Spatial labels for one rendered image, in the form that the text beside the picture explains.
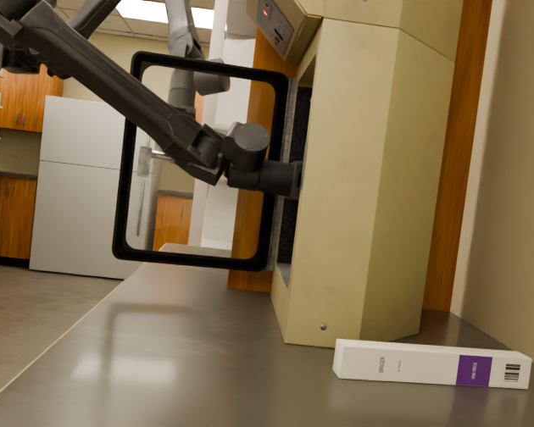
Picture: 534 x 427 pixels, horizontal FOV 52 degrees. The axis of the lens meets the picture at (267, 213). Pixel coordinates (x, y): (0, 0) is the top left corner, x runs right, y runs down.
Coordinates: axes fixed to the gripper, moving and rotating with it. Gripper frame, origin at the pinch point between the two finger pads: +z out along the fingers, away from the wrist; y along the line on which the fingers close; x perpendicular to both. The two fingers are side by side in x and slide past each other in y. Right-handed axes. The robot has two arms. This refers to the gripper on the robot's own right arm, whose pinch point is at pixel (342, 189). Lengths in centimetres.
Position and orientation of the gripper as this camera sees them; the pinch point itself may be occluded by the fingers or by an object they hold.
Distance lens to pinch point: 96.0
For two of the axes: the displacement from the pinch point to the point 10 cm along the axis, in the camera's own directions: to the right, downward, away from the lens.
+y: -0.8, -0.5, 10.0
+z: 9.8, 1.6, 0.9
